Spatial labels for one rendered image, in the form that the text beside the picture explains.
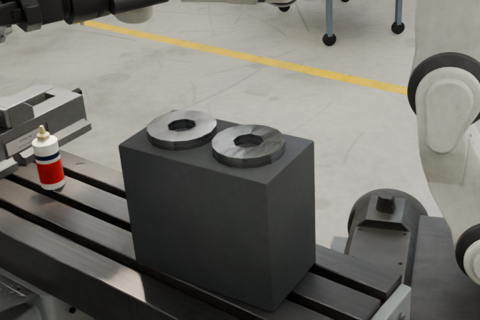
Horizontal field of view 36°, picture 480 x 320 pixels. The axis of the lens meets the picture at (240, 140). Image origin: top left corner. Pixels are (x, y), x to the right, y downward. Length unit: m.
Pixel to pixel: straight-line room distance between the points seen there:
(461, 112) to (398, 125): 2.20
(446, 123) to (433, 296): 0.41
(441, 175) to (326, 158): 1.82
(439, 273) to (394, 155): 1.65
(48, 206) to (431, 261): 0.84
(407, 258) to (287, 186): 0.78
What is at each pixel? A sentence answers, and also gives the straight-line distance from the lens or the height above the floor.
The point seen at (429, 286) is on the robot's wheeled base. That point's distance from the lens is 1.58.
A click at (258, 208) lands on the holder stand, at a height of 1.09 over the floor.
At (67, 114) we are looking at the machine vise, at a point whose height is 0.98.
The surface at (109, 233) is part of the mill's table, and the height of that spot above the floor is 0.94.
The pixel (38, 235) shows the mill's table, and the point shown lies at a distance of 1.14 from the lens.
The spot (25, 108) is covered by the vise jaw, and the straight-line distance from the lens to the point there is 1.33.
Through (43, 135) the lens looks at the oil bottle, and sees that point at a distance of 1.21.
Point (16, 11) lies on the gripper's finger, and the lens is 1.13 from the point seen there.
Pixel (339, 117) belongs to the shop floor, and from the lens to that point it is 3.55.
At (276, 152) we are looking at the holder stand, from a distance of 0.86.
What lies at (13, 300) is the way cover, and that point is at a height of 0.87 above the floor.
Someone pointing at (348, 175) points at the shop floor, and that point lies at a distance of 3.06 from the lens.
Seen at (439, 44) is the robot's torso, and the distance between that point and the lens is 1.30.
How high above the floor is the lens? 1.54
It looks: 27 degrees down
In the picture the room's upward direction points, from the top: 4 degrees counter-clockwise
